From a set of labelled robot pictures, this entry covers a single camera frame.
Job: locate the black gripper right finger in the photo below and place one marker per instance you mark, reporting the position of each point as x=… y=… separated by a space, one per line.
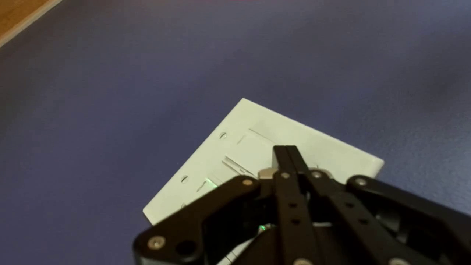
x=353 y=222

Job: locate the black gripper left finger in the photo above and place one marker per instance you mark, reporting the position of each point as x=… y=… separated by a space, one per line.
x=288 y=216

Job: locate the white dimmer slider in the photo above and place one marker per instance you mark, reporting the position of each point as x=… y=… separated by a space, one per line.
x=237 y=166

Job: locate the white rocker switch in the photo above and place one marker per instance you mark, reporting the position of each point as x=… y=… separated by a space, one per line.
x=259 y=142
x=206 y=186

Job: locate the white baseboard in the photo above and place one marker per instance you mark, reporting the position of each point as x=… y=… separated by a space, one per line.
x=29 y=27

